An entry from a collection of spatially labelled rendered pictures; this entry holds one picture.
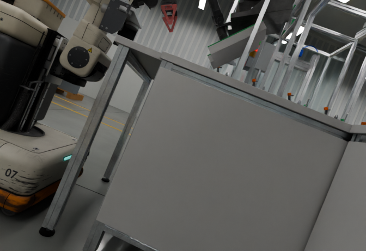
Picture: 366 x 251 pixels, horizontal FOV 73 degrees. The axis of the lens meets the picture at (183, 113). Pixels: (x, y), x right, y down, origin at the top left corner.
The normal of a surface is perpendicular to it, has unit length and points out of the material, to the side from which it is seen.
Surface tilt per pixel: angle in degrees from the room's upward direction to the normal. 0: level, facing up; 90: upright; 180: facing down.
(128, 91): 90
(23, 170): 90
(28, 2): 92
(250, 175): 90
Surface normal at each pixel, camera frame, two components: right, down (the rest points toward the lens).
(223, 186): -0.09, -0.05
